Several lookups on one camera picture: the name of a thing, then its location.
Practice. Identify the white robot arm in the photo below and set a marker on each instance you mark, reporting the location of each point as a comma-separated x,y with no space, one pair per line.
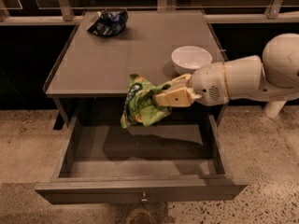
272,77

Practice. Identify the small metal drawer knob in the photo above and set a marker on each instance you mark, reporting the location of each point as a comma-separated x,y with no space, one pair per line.
144,198

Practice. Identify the grey wooden cabinet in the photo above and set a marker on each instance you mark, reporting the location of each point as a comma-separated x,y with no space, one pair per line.
93,66

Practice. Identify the white ceramic bowl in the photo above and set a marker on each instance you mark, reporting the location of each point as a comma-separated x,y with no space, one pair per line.
188,59

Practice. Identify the green rice chip bag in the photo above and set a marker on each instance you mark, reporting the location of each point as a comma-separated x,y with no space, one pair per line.
139,107

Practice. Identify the metal railing frame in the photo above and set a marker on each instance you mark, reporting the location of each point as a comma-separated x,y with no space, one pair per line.
215,11

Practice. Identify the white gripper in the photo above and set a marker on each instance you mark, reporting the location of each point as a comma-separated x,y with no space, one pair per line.
207,82

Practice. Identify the dark blue chip bag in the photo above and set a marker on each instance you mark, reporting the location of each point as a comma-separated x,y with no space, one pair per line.
108,22

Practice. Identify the open grey top drawer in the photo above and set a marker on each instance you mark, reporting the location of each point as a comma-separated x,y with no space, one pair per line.
101,163

